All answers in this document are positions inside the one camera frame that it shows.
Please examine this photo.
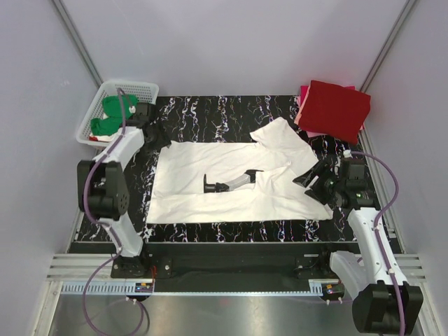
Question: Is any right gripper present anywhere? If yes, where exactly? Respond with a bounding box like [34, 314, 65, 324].
[292, 159, 344, 206]

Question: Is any white t shirt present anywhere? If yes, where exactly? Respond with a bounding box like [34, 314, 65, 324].
[146, 117, 333, 224]

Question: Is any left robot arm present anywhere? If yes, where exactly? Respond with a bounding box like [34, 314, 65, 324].
[77, 103, 171, 277]

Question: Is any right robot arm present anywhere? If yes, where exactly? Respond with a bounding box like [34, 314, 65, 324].
[294, 158, 424, 335]

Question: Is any white plastic basket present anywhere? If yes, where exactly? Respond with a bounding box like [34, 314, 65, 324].
[76, 79, 159, 149]

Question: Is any green t shirt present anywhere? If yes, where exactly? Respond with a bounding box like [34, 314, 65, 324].
[90, 96, 123, 135]

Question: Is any red white garment in basket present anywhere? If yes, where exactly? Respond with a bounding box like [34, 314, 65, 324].
[88, 134, 115, 143]

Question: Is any folded red t shirt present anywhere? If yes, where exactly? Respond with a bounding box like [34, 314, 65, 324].
[300, 79, 372, 145]

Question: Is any left aluminium frame post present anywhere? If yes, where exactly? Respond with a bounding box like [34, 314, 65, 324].
[50, 0, 103, 87]

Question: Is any aluminium frame post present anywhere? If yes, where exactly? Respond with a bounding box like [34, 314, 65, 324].
[50, 0, 103, 87]
[360, 0, 420, 93]

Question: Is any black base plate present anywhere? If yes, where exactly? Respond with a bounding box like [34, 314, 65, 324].
[111, 242, 360, 288]

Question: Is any slotted cable duct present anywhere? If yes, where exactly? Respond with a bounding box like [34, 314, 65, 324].
[62, 280, 323, 297]

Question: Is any right aluminium frame post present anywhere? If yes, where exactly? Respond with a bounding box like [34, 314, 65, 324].
[360, 0, 420, 93]

